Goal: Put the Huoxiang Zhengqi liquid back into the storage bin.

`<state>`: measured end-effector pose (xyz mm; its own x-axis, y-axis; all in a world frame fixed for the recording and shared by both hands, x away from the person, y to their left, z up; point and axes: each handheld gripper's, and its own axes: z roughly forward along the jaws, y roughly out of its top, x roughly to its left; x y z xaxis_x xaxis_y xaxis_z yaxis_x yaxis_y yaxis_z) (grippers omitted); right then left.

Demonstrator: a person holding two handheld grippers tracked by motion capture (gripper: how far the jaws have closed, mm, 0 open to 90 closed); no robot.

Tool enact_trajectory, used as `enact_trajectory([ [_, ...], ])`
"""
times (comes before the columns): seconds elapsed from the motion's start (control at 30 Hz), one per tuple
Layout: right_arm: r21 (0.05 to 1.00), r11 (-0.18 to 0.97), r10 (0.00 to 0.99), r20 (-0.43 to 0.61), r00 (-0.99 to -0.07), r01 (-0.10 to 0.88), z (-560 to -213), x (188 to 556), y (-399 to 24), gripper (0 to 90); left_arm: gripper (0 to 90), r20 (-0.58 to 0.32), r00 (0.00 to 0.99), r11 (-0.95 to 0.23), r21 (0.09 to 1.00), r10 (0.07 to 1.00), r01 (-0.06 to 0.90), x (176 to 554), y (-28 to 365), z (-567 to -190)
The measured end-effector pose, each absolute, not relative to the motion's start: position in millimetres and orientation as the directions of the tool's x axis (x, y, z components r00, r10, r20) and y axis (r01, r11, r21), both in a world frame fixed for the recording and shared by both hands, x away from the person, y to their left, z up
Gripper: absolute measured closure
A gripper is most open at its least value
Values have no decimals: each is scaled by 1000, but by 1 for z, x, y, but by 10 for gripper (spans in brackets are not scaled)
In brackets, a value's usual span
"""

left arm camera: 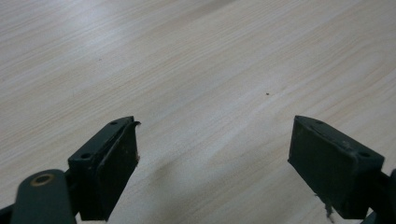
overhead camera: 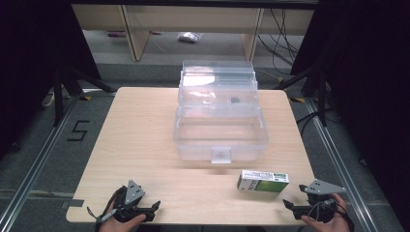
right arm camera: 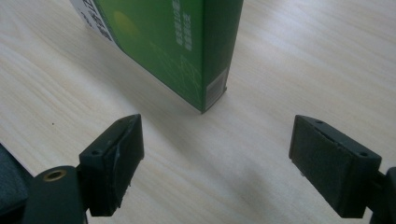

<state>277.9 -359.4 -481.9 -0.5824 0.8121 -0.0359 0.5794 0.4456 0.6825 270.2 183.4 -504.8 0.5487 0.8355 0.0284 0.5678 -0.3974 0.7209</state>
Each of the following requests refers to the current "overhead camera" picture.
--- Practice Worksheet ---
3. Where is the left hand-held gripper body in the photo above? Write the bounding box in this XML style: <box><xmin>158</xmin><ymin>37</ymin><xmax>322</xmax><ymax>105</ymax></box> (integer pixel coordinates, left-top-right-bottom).
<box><xmin>112</xmin><ymin>179</ymin><xmax>147</xmax><ymax>223</ymax></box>

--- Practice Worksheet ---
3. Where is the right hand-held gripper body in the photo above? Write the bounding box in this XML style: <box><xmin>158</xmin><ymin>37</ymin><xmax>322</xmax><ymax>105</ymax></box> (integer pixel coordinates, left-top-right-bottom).
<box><xmin>299</xmin><ymin>178</ymin><xmax>347</xmax><ymax>224</ymax></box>

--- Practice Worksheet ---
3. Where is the person's right hand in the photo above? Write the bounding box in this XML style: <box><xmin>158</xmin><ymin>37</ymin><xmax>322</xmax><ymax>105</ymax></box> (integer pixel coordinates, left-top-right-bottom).
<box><xmin>301</xmin><ymin>192</ymin><xmax>351</xmax><ymax>232</ymax></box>

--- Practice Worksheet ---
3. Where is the person's left hand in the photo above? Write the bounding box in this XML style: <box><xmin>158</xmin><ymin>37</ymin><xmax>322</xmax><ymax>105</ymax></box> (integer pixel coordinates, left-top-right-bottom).
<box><xmin>98</xmin><ymin>201</ymin><xmax>147</xmax><ymax>232</ymax></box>

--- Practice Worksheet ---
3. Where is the green and white carton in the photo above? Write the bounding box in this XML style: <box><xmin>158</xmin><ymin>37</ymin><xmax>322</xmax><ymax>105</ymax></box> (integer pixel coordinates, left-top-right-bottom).
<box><xmin>236</xmin><ymin>169</ymin><xmax>290</xmax><ymax>194</ymax></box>

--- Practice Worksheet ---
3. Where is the black metal stand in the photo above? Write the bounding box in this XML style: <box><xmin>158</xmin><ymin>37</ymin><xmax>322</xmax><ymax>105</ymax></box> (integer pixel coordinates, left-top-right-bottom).
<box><xmin>274</xmin><ymin>62</ymin><xmax>331</xmax><ymax>128</ymax></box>
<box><xmin>52</xmin><ymin>65</ymin><xmax>118</xmax><ymax>128</ymax></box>

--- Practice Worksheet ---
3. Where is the clear plastic storage box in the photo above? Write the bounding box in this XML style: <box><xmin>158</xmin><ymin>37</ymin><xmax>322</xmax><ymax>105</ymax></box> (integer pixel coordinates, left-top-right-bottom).
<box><xmin>172</xmin><ymin>59</ymin><xmax>271</xmax><ymax>165</ymax></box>

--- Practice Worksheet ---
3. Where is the dark curtain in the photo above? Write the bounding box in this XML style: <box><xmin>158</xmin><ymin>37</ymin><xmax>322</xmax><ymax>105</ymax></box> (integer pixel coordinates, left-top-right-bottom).
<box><xmin>0</xmin><ymin>0</ymin><xmax>102</xmax><ymax>162</ymax></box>
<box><xmin>289</xmin><ymin>0</ymin><xmax>410</xmax><ymax>226</ymax></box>

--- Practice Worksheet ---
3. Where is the beige wooden desk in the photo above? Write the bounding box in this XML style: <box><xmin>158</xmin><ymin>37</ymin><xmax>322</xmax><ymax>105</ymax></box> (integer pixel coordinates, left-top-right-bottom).
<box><xmin>71</xmin><ymin>3</ymin><xmax>316</xmax><ymax>63</ymax></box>

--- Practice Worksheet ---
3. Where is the clear plastic bag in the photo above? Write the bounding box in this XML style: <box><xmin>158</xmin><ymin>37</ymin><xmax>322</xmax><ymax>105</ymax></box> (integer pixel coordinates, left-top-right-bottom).
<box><xmin>177</xmin><ymin>31</ymin><xmax>203</xmax><ymax>44</ymax></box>

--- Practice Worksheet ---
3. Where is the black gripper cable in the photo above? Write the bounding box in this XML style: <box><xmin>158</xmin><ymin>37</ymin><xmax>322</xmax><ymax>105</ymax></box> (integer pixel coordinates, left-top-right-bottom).
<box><xmin>307</xmin><ymin>198</ymin><xmax>355</xmax><ymax>232</ymax></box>

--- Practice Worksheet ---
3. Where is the grey gripper strap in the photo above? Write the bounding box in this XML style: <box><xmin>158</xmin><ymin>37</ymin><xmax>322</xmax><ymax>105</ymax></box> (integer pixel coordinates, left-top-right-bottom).
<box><xmin>86</xmin><ymin>188</ymin><xmax>125</xmax><ymax>224</ymax></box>

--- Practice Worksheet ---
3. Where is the aluminium floor rail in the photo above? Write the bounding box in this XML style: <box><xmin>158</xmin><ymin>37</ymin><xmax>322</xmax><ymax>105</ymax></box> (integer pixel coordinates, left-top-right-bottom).
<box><xmin>0</xmin><ymin>88</ymin><xmax>117</xmax><ymax>230</ymax></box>
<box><xmin>304</xmin><ymin>96</ymin><xmax>379</xmax><ymax>232</ymax></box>

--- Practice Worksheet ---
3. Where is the black floor cable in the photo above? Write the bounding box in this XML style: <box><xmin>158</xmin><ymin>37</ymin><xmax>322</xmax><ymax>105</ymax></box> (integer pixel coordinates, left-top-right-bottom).
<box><xmin>295</xmin><ymin>107</ymin><xmax>337</xmax><ymax>136</ymax></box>

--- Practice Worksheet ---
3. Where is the bundle of black cables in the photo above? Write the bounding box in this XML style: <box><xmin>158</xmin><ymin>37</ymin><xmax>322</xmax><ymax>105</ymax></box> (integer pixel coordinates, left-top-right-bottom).
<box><xmin>256</xmin><ymin>8</ymin><xmax>303</xmax><ymax>75</ymax></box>

